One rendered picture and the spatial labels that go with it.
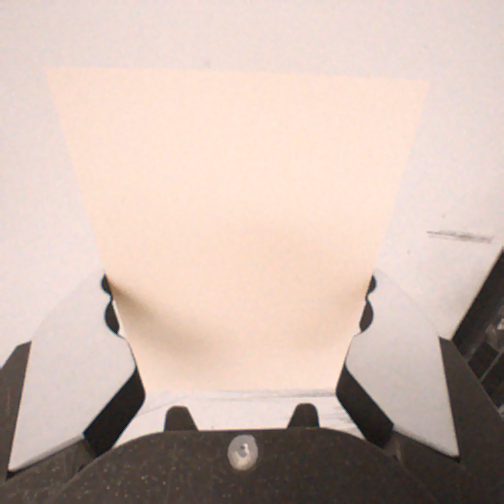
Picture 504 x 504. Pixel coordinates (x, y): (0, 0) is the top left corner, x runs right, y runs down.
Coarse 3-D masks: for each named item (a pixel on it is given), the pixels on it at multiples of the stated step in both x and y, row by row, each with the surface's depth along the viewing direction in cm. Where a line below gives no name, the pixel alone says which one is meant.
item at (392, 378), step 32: (384, 288) 10; (384, 320) 9; (416, 320) 9; (352, 352) 7; (384, 352) 7; (416, 352) 7; (352, 384) 7; (384, 384) 6; (416, 384) 6; (352, 416) 7; (384, 416) 6; (416, 416) 6; (448, 416) 6; (448, 448) 5
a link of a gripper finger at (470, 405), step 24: (456, 360) 7; (456, 384) 6; (480, 384) 7; (456, 408) 6; (480, 408) 6; (456, 432) 5; (480, 432) 5; (408, 456) 5; (432, 456) 5; (480, 456) 5; (432, 480) 5; (456, 480) 5; (480, 480) 5
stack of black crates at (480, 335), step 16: (496, 272) 54; (480, 288) 57; (496, 288) 52; (480, 304) 57; (496, 304) 52; (464, 320) 61; (480, 320) 56; (496, 320) 53; (464, 336) 61; (480, 336) 56; (496, 336) 53; (464, 352) 60; (480, 352) 57; (496, 352) 53; (480, 368) 57; (496, 368) 53; (496, 384) 53; (496, 400) 52
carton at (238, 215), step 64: (64, 128) 8; (128, 128) 8; (192, 128) 8; (256, 128) 8; (320, 128) 8; (384, 128) 8; (128, 192) 9; (192, 192) 9; (256, 192) 9; (320, 192) 9; (384, 192) 9; (128, 256) 10; (192, 256) 10; (256, 256) 10; (320, 256) 11; (128, 320) 12; (192, 320) 12; (256, 320) 12; (320, 320) 12; (192, 384) 14; (256, 384) 15; (320, 384) 15
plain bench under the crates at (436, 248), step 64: (0, 0) 12; (64, 0) 12; (128, 0) 12; (192, 0) 12; (256, 0) 12; (320, 0) 12; (384, 0) 12; (448, 0) 12; (0, 64) 13; (64, 64) 13; (128, 64) 13; (192, 64) 13; (256, 64) 13; (320, 64) 13; (384, 64) 13; (448, 64) 13; (0, 128) 14; (448, 128) 15; (0, 192) 16; (64, 192) 16; (448, 192) 17; (0, 256) 18; (64, 256) 18; (384, 256) 19; (448, 256) 20; (0, 320) 21; (448, 320) 23
